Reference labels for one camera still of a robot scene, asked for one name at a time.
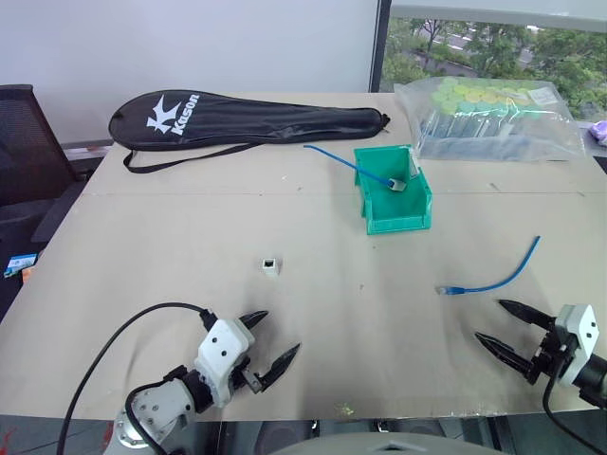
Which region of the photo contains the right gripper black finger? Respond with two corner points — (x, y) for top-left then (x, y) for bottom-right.
(474, 332), (536, 376)
(496, 299), (556, 330)

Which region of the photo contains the blue cable with grey jack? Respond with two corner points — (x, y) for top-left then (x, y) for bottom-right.
(303, 144), (409, 192)

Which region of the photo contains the dark window frame post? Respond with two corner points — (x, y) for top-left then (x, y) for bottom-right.
(368, 0), (394, 94)

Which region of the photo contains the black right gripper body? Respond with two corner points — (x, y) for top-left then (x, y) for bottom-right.
(523, 325), (574, 386)

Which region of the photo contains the grey rounded robot body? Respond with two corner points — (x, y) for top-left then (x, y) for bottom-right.
(268, 430), (505, 455)

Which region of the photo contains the green plastic bin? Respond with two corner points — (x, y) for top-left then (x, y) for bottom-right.
(353, 146), (434, 237)

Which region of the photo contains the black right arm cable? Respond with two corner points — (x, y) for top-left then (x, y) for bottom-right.
(542, 367), (607, 455)

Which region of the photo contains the black Kason racket bag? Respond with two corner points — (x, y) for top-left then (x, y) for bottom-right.
(108, 88), (392, 174)

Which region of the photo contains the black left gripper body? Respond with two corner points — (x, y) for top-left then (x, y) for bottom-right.
(231, 354), (265, 395)

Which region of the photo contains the black office chair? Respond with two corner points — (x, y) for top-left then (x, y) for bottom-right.
(0, 83), (96, 244)

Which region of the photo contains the clear plastic bag with parts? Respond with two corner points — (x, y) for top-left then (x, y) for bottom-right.
(394, 77), (587, 164)

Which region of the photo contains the purple object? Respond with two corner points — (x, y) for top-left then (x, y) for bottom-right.
(586, 119), (607, 146)

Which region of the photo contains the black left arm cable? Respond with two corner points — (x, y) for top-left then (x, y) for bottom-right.
(55, 301), (218, 455)

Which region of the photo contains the small blue printed box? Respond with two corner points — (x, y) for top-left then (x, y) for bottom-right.
(3, 253), (39, 278)

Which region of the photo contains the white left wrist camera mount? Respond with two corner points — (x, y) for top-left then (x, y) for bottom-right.
(193, 318), (257, 410)

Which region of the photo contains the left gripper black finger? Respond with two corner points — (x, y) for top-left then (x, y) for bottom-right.
(237, 310), (270, 335)
(253, 343), (303, 394)

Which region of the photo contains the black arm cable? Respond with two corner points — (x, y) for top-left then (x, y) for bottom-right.
(542, 367), (607, 455)
(55, 301), (218, 455)

